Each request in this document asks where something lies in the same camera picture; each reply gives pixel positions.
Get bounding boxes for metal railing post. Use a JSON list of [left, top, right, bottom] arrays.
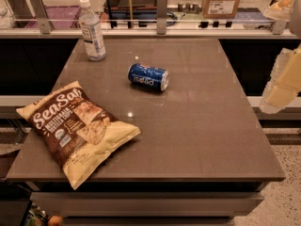
[[29, 0, 53, 34], [157, 0, 167, 35], [270, 20, 287, 35]]

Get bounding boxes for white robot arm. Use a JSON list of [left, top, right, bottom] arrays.
[[260, 0, 301, 114]]

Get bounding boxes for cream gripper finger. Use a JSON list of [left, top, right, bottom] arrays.
[[260, 47, 301, 114], [263, 0, 294, 21]]

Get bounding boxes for purple tray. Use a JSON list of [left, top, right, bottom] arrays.
[[25, 6, 80, 30]]

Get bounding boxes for cardboard box with label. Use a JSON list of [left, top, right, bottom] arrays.
[[201, 0, 241, 19]]

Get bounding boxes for black frame crate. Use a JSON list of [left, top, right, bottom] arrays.
[[103, 0, 157, 28]]

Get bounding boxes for sea salt tortilla chips bag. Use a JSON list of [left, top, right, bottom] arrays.
[[17, 81, 140, 189]]

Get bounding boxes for clear plastic water bottle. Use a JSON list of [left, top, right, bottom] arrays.
[[79, 0, 106, 61]]

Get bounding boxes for blue pepsi can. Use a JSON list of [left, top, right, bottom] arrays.
[[128, 63, 169, 91]]

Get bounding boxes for metal railing post left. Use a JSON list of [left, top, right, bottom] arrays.
[[29, 0, 53, 34]]

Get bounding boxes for metal railing post right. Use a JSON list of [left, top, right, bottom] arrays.
[[270, 20, 287, 35]]

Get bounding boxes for metal railing post middle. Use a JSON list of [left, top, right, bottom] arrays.
[[157, 0, 167, 35]]

